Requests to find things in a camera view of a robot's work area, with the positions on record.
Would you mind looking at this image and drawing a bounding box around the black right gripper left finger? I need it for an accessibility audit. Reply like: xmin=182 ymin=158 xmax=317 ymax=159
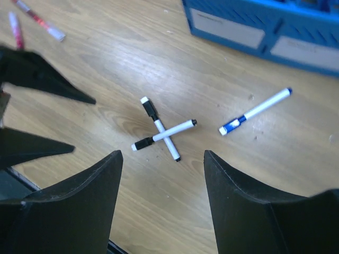
xmin=0 ymin=150 xmax=124 ymax=254

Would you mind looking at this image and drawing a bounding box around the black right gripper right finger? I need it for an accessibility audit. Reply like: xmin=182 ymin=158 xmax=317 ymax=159
xmin=204 ymin=150 xmax=338 ymax=253

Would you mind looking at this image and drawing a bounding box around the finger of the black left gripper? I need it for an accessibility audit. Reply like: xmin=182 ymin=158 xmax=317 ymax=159
xmin=1 ymin=46 xmax=96 ymax=104
xmin=1 ymin=128 xmax=75 ymax=169

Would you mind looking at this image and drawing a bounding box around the pink gel pen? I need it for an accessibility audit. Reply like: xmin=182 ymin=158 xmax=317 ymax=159
xmin=8 ymin=12 xmax=24 ymax=50

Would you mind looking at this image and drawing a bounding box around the orange red gel pen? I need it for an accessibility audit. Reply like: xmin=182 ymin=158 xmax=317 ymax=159
xmin=12 ymin=0 xmax=66 ymax=42

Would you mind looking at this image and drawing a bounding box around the black capped whiteboard marker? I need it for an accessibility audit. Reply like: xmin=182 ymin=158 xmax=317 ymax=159
xmin=140 ymin=96 xmax=181 ymax=162

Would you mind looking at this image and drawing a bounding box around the blue magazine file rack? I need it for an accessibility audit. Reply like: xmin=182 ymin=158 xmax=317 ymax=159
xmin=182 ymin=0 xmax=338 ymax=77

